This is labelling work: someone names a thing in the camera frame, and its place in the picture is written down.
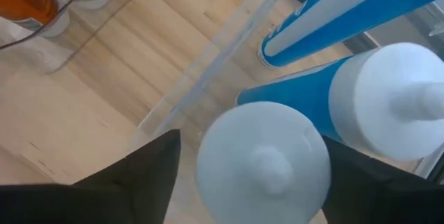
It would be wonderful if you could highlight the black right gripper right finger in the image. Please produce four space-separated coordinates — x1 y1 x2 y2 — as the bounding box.
322 136 444 224

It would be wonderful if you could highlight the blue silicone sealant tube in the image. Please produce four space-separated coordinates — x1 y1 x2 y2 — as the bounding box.
258 0 444 69
237 42 444 162
196 101 332 224

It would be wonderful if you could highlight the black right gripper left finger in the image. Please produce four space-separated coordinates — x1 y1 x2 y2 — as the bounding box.
0 129 182 224

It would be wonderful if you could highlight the wide clear plastic bin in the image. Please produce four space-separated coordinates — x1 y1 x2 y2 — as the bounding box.
130 0 444 185

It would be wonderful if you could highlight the narrow clear plastic bin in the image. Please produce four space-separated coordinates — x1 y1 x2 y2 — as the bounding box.
0 0 105 76

